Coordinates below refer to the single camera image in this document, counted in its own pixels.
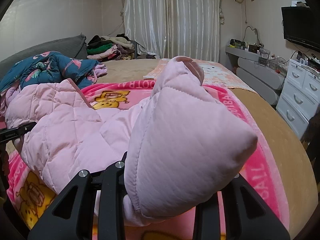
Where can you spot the grey headboard cushion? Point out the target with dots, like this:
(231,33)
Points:
(74,47)

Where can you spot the navy floral duvet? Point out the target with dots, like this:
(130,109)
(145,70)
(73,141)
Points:
(53,67)

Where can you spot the grey wall shelf desk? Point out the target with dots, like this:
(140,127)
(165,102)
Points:
(264,80)

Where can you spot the pink quilted padded jacket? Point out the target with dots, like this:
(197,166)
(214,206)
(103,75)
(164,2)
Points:
(180,144)

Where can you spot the white pleated curtain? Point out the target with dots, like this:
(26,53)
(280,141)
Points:
(170,28)

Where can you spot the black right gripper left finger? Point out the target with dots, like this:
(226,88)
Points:
(71,214)

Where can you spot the pink cartoon fleece blanket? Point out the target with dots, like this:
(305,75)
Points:
(31,197)

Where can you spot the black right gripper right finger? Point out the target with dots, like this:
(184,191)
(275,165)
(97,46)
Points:
(246,214)

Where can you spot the peach patterned pillow towel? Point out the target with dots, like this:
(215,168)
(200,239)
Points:
(215,74)

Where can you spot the white drawer cabinet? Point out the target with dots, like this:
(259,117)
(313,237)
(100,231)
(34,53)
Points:
(299,99)

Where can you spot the pile of folded clothes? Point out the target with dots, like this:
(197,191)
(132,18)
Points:
(105,48)

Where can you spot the black flat television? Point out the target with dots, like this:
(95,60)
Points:
(301,26)

